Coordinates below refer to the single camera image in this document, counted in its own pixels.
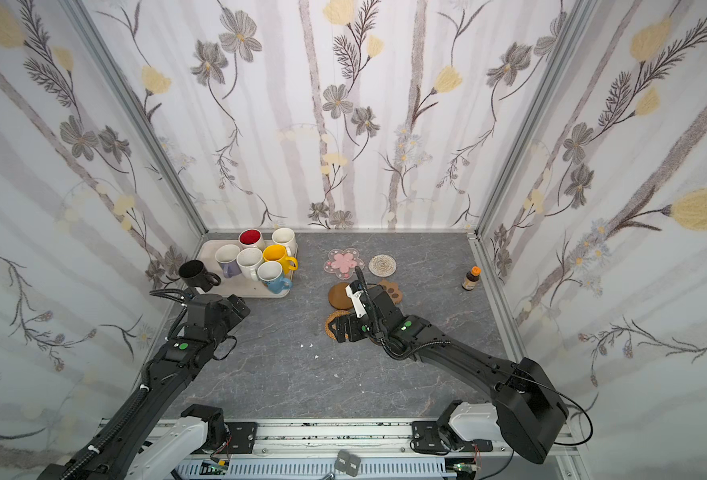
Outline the lavender mug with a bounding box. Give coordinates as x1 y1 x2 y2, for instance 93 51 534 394
215 244 242 279

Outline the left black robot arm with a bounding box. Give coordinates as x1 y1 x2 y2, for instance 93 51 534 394
39 291 250 479

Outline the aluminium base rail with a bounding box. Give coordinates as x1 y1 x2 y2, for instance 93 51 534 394
106 416 577 480

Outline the white braided round coaster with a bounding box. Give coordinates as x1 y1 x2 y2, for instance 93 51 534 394
369 254 397 278

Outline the pink cherry blossom coaster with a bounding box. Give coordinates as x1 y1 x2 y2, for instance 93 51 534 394
324 248 365 281

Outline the woven rattan round coaster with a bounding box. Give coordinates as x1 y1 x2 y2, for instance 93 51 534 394
325 310 350 343

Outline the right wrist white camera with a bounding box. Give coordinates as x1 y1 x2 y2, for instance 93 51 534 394
345 285 367 318

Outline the red interior white mug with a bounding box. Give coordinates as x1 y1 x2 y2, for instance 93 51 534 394
238 229 266 250

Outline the brown round wooden coaster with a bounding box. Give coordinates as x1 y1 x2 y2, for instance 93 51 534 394
328 282 354 310

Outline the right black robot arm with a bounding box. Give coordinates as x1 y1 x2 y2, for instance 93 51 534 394
325 270 589 464

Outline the blue mug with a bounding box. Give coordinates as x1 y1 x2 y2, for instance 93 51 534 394
258 261 293 295

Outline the yellow mug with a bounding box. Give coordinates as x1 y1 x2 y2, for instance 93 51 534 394
264 244 299 275

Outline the small brown bottle orange cap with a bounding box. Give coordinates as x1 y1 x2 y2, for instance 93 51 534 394
461 266 481 291

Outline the brown paw print coaster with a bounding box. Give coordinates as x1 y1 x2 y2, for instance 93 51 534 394
379 280 403 304

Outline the black mug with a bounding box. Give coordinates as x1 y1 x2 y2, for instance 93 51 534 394
178 260 222 293

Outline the beige plastic tray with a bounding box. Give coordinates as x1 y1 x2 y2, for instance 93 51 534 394
193 240 294 299

